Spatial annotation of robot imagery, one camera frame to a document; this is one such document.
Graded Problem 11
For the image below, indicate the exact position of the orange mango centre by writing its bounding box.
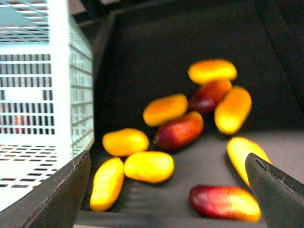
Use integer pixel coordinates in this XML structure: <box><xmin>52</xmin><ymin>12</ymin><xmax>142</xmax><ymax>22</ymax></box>
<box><xmin>142</xmin><ymin>94</ymin><xmax>188</xmax><ymax>127</ymax></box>

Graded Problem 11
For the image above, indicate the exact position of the red yellow mango bottom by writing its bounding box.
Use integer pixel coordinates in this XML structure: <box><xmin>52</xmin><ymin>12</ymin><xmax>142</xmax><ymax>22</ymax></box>
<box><xmin>189</xmin><ymin>185</ymin><xmax>261</xmax><ymax>222</ymax></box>

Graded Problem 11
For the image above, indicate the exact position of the light blue plastic basket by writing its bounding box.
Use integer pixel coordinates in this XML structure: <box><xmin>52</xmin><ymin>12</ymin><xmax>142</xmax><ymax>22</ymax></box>
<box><xmin>0</xmin><ymin>0</ymin><xmax>94</xmax><ymax>206</ymax></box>

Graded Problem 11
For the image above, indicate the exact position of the red mango centre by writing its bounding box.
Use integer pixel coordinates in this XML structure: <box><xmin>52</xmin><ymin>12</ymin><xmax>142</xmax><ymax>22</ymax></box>
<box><xmin>154</xmin><ymin>111</ymin><xmax>204</xmax><ymax>151</ymax></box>

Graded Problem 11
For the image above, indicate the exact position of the yellow mango top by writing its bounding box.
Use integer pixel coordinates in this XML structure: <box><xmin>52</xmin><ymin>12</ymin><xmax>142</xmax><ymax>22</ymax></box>
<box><xmin>187</xmin><ymin>59</ymin><xmax>238</xmax><ymax>85</ymax></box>

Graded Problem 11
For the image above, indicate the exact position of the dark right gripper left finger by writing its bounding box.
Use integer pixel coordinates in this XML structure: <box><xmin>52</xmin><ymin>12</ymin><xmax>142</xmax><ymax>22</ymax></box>
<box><xmin>0</xmin><ymin>151</ymin><xmax>91</xmax><ymax>228</ymax></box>

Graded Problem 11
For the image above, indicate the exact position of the red mango upper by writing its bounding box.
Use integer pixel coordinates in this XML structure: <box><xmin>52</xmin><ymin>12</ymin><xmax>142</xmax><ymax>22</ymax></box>
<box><xmin>189</xmin><ymin>79</ymin><xmax>232</xmax><ymax>115</ymax></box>

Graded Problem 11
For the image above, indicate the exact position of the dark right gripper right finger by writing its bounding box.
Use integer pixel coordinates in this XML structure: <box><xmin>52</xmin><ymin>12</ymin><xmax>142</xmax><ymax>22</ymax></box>
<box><xmin>245</xmin><ymin>153</ymin><xmax>304</xmax><ymax>228</ymax></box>

